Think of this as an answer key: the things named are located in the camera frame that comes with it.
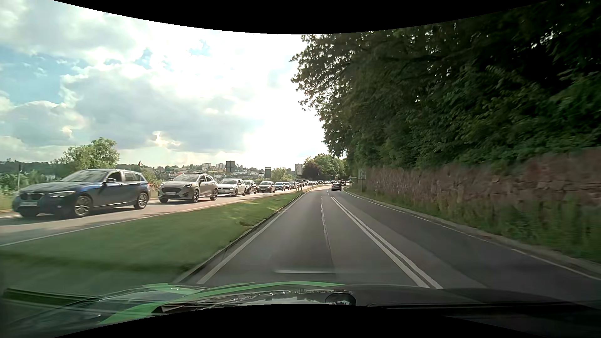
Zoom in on group of trees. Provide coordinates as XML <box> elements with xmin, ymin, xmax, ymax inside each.
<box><xmin>302</xmin><ymin>153</ymin><xmax>348</xmax><ymax>181</ymax></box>

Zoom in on queue of cars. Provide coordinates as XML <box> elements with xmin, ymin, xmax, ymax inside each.
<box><xmin>243</xmin><ymin>179</ymin><xmax>354</xmax><ymax>195</ymax></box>

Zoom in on grey asphalt road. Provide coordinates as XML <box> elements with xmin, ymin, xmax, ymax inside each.
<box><xmin>181</xmin><ymin>186</ymin><xmax>601</xmax><ymax>301</ymax></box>

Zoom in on white car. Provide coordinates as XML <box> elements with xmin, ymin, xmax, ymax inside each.
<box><xmin>217</xmin><ymin>178</ymin><xmax>247</xmax><ymax>197</ymax></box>

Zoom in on distant town buildings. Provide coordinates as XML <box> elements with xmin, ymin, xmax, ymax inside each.
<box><xmin>117</xmin><ymin>161</ymin><xmax>266</xmax><ymax>180</ymax></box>

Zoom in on road markings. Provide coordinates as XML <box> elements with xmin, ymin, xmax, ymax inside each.
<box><xmin>196</xmin><ymin>187</ymin><xmax>601</xmax><ymax>289</ymax></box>

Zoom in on beige car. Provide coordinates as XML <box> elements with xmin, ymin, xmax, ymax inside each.
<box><xmin>158</xmin><ymin>172</ymin><xmax>219</xmax><ymax>204</ymax></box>

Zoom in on car's own bonnet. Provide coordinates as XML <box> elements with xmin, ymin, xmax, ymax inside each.
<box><xmin>0</xmin><ymin>281</ymin><xmax>601</xmax><ymax>335</ymax></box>

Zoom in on wood of trees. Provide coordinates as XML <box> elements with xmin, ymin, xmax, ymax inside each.
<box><xmin>291</xmin><ymin>0</ymin><xmax>601</xmax><ymax>175</ymax></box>

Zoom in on grass median strip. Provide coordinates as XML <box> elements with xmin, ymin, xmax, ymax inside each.
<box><xmin>0</xmin><ymin>190</ymin><xmax>306</xmax><ymax>296</ymax></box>

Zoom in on dark blue car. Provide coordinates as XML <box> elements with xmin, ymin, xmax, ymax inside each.
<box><xmin>12</xmin><ymin>168</ymin><xmax>152</xmax><ymax>219</ymax></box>

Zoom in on green tree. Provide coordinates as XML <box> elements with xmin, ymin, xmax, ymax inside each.
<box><xmin>55</xmin><ymin>137</ymin><xmax>121</xmax><ymax>172</ymax></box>

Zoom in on grey opposite carriageway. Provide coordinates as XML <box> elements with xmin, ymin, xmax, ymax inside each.
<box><xmin>0</xmin><ymin>187</ymin><xmax>311</xmax><ymax>247</ymax></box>

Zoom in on grass verge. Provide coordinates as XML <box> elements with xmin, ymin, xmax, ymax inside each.
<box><xmin>347</xmin><ymin>187</ymin><xmax>601</xmax><ymax>264</ymax></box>

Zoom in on stone retaining wall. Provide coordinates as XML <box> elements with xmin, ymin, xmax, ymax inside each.
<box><xmin>350</xmin><ymin>146</ymin><xmax>601</xmax><ymax>209</ymax></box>

